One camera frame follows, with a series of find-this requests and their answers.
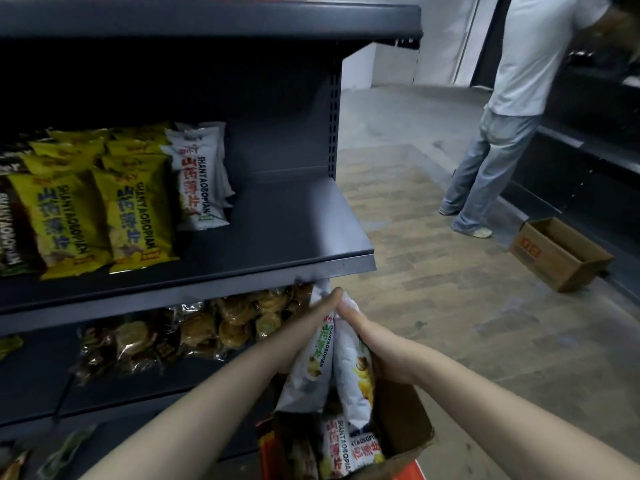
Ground brown cardboard box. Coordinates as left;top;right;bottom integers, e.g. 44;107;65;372
257;354;435;480

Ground clear green packet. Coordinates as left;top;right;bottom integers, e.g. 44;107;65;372
37;423;99;480

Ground orange wrapped snacks on shelf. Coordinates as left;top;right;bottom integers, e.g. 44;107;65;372
0;334;25;361

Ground dark grey metal shelf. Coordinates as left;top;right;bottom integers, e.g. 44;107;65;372
0;0;425;480

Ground tan carton with red print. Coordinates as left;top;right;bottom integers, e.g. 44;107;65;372
509;217;616;294

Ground person's right forearm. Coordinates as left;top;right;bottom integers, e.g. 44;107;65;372
399;342;640;480

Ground person's left forearm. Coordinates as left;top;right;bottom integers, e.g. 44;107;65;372
79;324;301;480

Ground pile of wrapped pastries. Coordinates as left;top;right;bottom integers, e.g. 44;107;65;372
75;283;317;387

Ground person's left hand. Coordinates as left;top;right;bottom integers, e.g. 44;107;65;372
283;287;345;377

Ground person's right hand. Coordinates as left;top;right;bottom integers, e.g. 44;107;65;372
336;303;417;384

